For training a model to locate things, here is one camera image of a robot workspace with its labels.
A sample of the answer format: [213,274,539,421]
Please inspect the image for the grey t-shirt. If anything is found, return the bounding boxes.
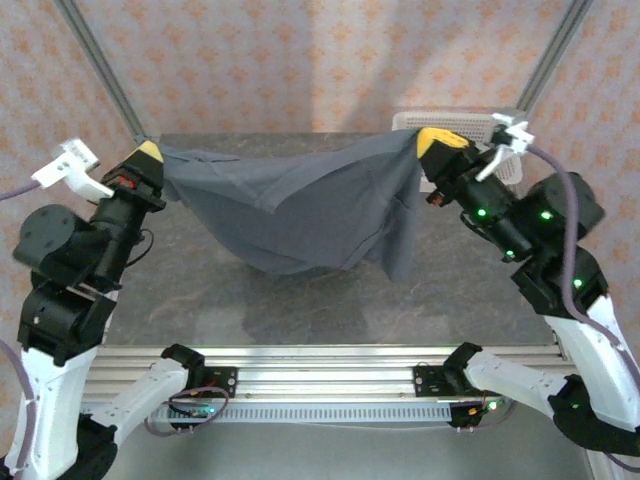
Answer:
[158,127,426,284]

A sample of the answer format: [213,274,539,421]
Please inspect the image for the white perforated plastic basket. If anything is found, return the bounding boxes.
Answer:
[391,110,525,194]

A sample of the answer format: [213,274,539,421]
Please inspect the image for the aluminium frame post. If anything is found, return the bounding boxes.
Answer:
[514,0,594,120]
[52,0,150,142]

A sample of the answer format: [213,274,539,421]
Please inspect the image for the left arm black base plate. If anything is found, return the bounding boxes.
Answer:
[189,366,239,400]

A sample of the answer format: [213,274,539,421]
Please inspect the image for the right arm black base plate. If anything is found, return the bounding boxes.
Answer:
[413,366,461,399]

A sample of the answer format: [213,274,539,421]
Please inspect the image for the narrow aluminium rail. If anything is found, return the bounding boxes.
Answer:
[97,343,570,365]

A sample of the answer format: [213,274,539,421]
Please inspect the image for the wide aluminium rail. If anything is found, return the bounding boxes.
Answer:
[79,363,576,402]

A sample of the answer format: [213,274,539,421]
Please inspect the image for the slotted grey cable duct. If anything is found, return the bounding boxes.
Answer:
[79,401,454,425]

